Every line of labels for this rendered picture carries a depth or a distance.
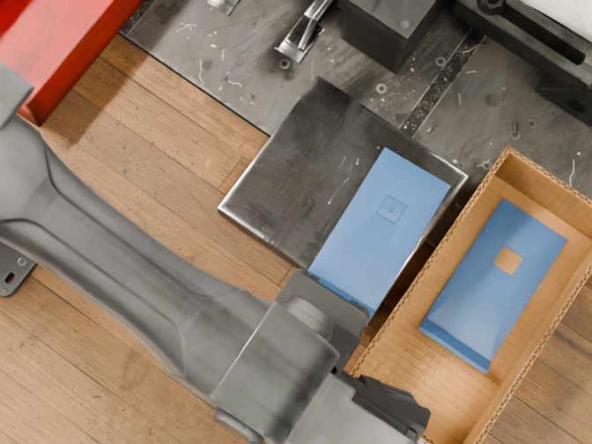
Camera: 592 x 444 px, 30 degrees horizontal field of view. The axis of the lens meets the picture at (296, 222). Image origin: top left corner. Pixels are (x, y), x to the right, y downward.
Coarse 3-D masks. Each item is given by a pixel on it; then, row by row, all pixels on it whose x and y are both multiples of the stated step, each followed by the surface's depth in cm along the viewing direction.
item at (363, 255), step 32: (384, 160) 101; (384, 192) 100; (416, 192) 100; (352, 224) 99; (384, 224) 99; (416, 224) 100; (320, 256) 98; (352, 256) 99; (384, 256) 99; (352, 288) 98; (384, 288) 98
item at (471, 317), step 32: (512, 224) 101; (480, 256) 101; (544, 256) 101; (448, 288) 100; (480, 288) 100; (512, 288) 100; (448, 320) 99; (480, 320) 99; (512, 320) 99; (480, 352) 98
